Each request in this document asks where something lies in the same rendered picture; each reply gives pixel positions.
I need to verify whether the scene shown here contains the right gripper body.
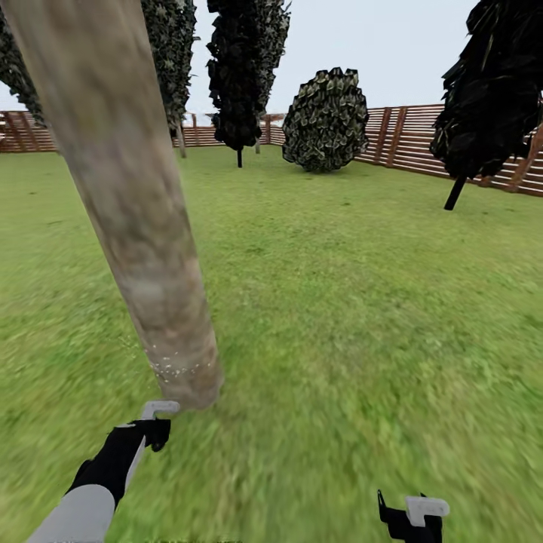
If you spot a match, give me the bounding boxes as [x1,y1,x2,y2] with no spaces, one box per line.
[382,508,443,543]

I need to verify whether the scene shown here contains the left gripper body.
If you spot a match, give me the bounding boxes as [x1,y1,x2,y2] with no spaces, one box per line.
[138,419,171,445]

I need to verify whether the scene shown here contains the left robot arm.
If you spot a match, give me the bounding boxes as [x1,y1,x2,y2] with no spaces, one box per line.
[26,401,179,543]

